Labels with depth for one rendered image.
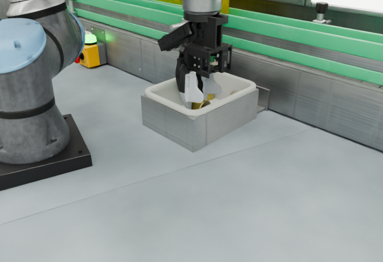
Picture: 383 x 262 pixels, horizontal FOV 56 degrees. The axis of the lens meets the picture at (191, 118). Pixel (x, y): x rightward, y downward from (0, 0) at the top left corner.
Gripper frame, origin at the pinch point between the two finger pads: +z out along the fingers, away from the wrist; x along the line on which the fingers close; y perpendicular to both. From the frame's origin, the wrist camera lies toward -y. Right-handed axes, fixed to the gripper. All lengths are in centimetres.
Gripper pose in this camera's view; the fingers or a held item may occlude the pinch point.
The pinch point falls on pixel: (194, 102)
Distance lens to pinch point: 79.7
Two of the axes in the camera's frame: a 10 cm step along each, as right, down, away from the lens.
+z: 0.0, 8.8, 4.7
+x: 6.9, -3.4, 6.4
